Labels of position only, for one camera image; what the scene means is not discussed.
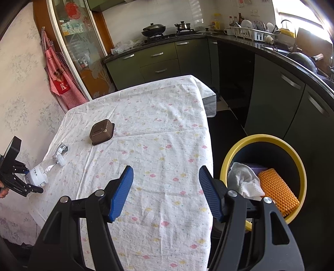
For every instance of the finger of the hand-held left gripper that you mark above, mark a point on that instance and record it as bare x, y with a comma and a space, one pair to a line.
22, 169
34, 188

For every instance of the black gas stove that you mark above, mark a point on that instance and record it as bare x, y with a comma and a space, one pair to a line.
169, 36

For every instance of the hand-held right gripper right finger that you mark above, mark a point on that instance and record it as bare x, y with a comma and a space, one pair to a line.
211, 192

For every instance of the yellow oil bottle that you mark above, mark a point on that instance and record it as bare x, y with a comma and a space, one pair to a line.
216, 23

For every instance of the wooden glass display cabinet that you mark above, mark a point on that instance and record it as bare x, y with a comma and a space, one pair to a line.
75, 52

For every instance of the grey cloth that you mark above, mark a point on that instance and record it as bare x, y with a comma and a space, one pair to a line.
210, 105

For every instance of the black wok with lid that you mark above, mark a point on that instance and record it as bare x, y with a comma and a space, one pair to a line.
154, 29

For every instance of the purple carton box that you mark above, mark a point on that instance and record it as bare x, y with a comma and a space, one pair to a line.
258, 169

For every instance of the green wall cabinets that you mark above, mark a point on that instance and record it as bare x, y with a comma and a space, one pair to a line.
99, 4

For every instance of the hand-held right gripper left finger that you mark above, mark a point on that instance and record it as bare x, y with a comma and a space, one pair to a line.
122, 190

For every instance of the white floral tablecloth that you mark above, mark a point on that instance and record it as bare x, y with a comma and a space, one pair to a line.
156, 156

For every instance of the white tissue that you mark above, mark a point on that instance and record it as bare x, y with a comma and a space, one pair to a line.
242, 179

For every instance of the clear plastic bottle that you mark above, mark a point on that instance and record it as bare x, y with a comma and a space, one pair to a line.
36, 176

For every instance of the person's left hand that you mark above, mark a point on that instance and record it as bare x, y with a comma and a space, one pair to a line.
3, 193

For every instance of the red checked apron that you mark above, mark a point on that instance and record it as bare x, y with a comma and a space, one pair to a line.
60, 78

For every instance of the steel cooking pot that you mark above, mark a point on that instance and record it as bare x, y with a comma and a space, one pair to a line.
182, 26

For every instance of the clear plastic bags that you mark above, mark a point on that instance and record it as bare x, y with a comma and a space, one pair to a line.
125, 47

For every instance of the green kitchen base cabinets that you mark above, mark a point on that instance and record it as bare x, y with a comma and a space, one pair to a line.
159, 65

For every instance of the yellow-rimmed blue waste bin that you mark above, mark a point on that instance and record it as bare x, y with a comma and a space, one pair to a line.
302, 179

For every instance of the black kitchen countertop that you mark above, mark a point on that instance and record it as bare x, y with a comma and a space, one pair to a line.
229, 39

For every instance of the brown cutting board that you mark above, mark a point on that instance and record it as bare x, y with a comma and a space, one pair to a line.
309, 39

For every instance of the white mug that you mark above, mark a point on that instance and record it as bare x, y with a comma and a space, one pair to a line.
229, 31

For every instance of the brown ridged plastic box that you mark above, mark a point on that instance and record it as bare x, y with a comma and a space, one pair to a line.
101, 131

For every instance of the black pan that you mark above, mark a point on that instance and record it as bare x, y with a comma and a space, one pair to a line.
302, 61

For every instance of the white dish rack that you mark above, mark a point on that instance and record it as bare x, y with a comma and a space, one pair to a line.
250, 32

